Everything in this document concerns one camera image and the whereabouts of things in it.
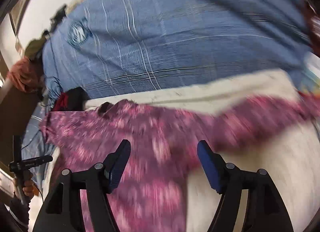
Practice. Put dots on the purple floral garment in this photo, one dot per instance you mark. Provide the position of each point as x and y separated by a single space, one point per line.
155 146

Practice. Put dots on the person's left hand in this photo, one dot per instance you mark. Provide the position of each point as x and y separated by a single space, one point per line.
28 187

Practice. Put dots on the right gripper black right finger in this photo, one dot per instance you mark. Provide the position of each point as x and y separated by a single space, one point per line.
265 208

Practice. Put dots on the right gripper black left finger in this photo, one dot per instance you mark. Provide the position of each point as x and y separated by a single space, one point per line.
61 210

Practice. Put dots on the blue plaid bedsheet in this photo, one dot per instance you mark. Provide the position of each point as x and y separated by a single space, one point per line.
115 47

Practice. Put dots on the cream leaf-print blanket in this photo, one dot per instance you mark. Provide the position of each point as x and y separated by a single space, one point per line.
262 134

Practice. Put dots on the olive green cloth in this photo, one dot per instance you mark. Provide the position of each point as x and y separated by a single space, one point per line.
35 46

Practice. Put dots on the orange cloth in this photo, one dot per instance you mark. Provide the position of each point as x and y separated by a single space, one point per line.
27 75

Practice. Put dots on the black and red garment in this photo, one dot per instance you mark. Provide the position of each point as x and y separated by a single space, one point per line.
72 100

